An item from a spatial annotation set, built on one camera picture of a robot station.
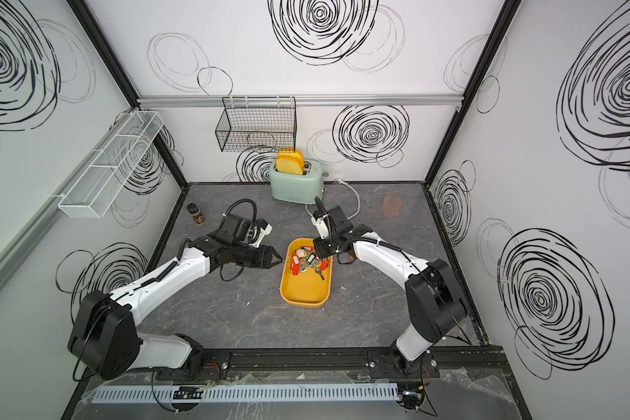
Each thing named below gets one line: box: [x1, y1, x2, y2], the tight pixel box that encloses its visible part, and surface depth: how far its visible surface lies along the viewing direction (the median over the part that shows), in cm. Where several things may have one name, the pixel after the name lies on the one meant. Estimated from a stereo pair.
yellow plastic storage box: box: [280, 238, 334, 308], surface depth 91 cm
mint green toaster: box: [269, 160, 327, 205], surface depth 107 cm
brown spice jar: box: [186, 202, 206, 227], surface depth 101 cm
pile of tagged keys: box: [290, 245, 329, 281], surface depth 96 cm
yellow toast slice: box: [275, 149, 306, 175], surface depth 104 cm
